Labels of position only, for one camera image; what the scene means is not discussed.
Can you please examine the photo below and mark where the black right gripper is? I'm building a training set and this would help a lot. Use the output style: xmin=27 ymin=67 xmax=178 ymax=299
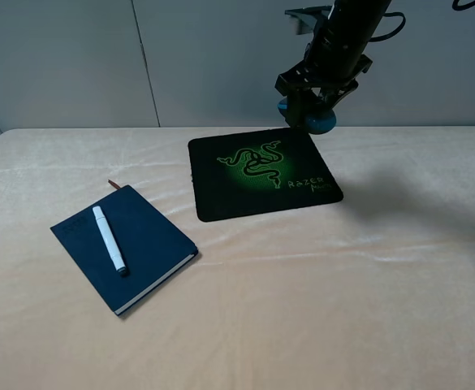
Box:
xmin=274 ymin=54 xmax=373 ymax=128

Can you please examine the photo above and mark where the black blue computer mouse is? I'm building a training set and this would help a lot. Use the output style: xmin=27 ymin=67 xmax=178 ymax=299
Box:
xmin=299 ymin=110 xmax=337 ymax=135

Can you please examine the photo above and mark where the white marker pen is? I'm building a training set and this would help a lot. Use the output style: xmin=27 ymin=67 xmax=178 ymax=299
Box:
xmin=93 ymin=206 xmax=128 ymax=277

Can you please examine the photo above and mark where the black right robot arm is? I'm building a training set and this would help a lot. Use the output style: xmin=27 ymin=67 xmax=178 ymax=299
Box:
xmin=275 ymin=1 xmax=391 ymax=134

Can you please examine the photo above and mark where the black green mouse pad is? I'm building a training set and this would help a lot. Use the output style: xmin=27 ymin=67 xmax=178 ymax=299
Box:
xmin=188 ymin=128 xmax=343 ymax=223

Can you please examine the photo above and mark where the dark blue notebook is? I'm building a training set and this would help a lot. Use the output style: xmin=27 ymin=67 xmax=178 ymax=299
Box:
xmin=51 ymin=185 xmax=198 ymax=316

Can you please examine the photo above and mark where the beige tablecloth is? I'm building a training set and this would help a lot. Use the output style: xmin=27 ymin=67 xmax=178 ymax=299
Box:
xmin=0 ymin=127 xmax=475 ymax=389

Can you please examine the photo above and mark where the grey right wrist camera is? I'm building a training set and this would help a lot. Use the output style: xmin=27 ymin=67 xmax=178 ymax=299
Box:
xmin=284 ymin=5 xmax=333 ymax=35

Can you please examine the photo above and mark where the black cable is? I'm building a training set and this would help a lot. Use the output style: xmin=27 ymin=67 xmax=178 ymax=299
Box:
xmin=369 ymin=11 xmax=407 ymax=43

